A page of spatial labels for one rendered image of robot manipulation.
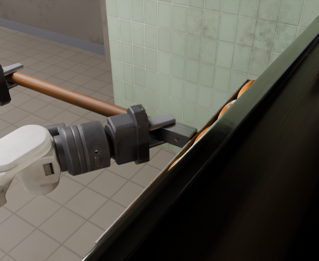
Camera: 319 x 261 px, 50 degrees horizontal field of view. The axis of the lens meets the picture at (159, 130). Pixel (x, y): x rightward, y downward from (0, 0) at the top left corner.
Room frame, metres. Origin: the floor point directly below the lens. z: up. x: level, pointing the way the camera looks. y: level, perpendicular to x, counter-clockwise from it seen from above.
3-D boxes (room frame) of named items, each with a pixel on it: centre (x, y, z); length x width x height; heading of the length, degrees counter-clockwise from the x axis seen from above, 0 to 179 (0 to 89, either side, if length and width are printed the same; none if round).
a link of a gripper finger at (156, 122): (0.54, 0.00, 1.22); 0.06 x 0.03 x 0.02; 112
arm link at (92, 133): (0.51, 0.09, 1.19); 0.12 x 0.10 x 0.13; 112
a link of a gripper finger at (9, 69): (0.78, 0.37, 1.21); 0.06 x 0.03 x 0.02; 140
